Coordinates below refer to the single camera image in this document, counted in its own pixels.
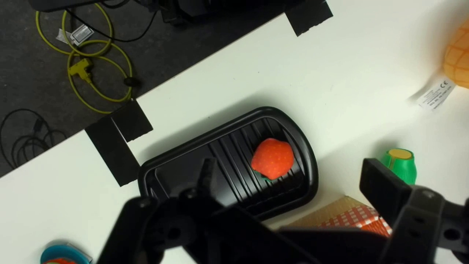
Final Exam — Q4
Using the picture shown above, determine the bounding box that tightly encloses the orange-red round toy fruit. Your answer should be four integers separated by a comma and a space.
250, 136, 297, 180

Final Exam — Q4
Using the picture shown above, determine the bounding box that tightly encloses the yellow-green cable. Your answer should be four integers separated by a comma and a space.
34, 1, 137, 116

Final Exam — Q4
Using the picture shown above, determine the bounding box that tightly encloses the white cable tag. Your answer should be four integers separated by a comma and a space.
58, 23, 95, 47

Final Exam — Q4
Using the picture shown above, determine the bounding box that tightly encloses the black tape piece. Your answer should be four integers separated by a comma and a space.
86, 116, 143, 188
285, 0, 336, 37
109, 98, 155, 144

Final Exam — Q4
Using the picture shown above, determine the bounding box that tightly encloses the small blue plate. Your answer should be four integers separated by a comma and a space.
40, 239, 95, 264

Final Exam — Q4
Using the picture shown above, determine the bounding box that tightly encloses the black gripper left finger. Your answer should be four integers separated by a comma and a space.
97, 157, 276, 264

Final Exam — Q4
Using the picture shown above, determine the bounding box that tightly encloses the orange checkered cardboard box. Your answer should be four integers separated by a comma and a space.
284, 195, 395, 239

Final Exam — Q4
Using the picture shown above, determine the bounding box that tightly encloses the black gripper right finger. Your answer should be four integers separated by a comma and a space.
360, 157, 469, 264

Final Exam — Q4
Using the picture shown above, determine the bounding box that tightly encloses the black plastic tray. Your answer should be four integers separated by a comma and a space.
138, 106, 320, 221

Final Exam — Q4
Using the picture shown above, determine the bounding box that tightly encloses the green and yellow corn toy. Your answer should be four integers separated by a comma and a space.
382, 147, 418, 186

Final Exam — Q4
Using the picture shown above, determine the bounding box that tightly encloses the toy burger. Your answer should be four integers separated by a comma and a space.
49, 255, 80, 264

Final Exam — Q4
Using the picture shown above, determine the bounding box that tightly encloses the orange plush pineapple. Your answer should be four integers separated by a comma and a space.
411, 19, 469, 111

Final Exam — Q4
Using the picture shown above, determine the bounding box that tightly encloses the thin black cable coil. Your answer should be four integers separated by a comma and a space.
0, 107, 68, 170

